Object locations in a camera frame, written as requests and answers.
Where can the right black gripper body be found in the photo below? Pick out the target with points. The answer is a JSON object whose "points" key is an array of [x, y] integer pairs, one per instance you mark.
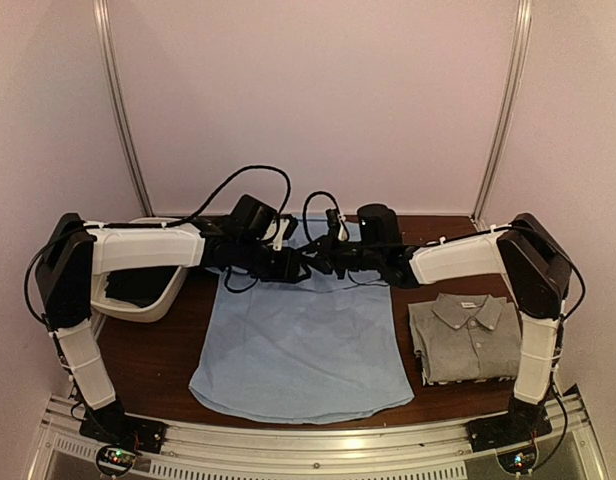
{"points": [[338, 260]]}

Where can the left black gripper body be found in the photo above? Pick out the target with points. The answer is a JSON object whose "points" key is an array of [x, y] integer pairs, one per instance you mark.
{"points": [[263, 267]]}

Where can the light blue shirt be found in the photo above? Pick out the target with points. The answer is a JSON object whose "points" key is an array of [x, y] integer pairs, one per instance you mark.
{"points": [[321, 351]]}

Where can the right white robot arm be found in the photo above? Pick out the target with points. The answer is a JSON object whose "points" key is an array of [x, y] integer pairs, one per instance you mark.
{"points": [[537, 269]]}

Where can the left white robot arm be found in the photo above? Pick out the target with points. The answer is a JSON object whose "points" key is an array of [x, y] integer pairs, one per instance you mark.
{"points": [[62, 271]]}

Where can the folded grey shirt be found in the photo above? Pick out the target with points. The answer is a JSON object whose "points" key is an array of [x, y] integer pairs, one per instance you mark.
{"points": [[466, 338]]}

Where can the black shirt in basket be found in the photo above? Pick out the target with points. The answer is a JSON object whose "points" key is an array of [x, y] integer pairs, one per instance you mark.
{"points": [[140, 287]]}

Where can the white plastic basket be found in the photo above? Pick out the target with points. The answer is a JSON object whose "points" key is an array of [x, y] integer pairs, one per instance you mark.
{"points": [[142, 243]]}

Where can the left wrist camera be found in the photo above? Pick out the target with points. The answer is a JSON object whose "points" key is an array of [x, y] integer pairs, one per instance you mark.
{"points": [[280, 230]]}

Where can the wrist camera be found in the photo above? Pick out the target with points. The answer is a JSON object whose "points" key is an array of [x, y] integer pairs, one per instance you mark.
{"points": [[280, 230], [337, 228]]}

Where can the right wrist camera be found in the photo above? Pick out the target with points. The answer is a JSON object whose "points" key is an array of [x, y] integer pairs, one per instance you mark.
{"points": [[337, 228]]}

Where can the front aluminium rail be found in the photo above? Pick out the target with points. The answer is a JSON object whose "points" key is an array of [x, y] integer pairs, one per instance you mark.
{"points": [[438, 450]]}

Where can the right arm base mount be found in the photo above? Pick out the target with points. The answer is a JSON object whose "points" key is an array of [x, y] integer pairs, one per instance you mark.
{"points": [[521, 422]]}

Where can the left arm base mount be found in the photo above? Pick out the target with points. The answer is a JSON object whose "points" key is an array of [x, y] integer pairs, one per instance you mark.
{"points": [[112, 425]]}

